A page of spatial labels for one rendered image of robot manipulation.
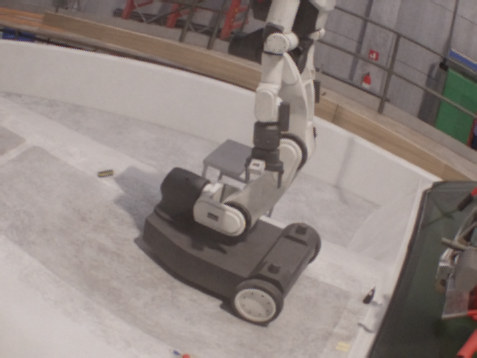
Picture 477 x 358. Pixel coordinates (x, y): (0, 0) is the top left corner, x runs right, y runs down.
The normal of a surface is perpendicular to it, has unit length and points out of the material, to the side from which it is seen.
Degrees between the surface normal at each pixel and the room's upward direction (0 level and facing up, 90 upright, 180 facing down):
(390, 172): 90
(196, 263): 90
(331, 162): 90
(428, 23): 90
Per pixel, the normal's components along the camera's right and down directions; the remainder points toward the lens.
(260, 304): -0.34, 0.34
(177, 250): -0.59, 0.22
